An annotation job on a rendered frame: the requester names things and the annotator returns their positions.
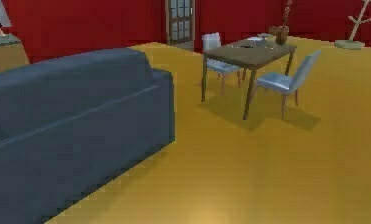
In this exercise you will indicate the pale blue dining chair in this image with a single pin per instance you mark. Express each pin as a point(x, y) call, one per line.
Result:
point(215, 63)
point(286, 81)

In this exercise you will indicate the brown wooden dining table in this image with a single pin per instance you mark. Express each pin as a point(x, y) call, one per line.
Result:
point(249, 55)

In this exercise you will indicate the black remote control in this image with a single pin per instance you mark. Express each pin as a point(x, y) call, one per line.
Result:
point(245, 46)

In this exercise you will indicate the brown glazed room door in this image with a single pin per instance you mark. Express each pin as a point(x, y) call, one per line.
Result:
point(180, 20)

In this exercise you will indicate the white plate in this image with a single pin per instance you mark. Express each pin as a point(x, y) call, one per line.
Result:
point(256, 39)

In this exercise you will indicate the dark blue sofa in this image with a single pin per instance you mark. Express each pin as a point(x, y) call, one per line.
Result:
point(69, 126)

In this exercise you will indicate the brown potted house plant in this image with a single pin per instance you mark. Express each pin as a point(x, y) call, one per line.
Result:
point(281, 32)

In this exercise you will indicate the beige coat stand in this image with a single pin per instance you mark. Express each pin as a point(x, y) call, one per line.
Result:
point(354, 31)

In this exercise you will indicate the grey side table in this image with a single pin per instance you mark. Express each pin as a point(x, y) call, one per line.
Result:
point(6, 50)

